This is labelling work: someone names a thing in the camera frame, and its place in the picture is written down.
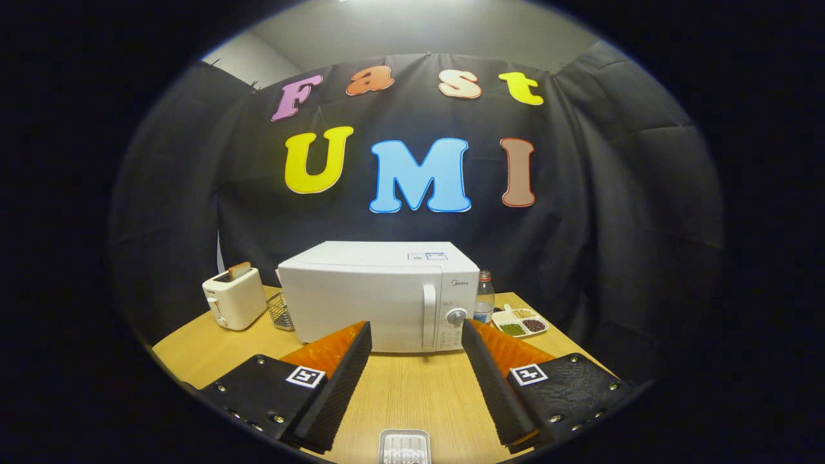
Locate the white microwave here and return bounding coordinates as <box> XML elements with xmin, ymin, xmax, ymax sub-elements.
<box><xmin>277</xmin><ymin>241</ymin><xmax>481</xmax><ymax>354</ymax></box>

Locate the cream toaster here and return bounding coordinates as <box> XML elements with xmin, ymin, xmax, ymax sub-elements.
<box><xmin>202</xmin><ymin>267</ymin><xmax>267</xmax><ymax>331</ymax></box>

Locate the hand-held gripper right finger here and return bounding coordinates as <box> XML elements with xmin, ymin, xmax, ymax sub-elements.
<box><xmin>460</xmin><ymin>318</ymin><xmax>634</xmax><ymax>455</ymax></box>

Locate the clear plastic water bottle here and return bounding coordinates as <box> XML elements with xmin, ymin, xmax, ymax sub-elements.
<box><xmin>474</xmin><ymin>270</ymin><xmax>496</xmax><ymax>325</ymax></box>

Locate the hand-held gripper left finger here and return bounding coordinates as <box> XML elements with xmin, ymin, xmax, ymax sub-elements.
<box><xmin>199</xmin><ymin>320</ymin><xmax>374</xmax><ymax>454</ymax></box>

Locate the wire mesh basket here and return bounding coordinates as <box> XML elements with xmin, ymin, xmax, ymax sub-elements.
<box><xmin>266</xmin><ymin>291</ymin><xmax>296</xmax><ymax>332</ymax></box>

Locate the white divided bean dish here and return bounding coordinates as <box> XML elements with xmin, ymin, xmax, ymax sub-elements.
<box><xmin>491</xmin><ymin>304</ymin><xmax>550</xmax><ymax>338</ymax></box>

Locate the clear plastic tray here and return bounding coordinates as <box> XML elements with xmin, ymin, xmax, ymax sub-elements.
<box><xmin>378</xmin><ymin>429</ymin><xmax>432</xmax><ymax>464</ymax></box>

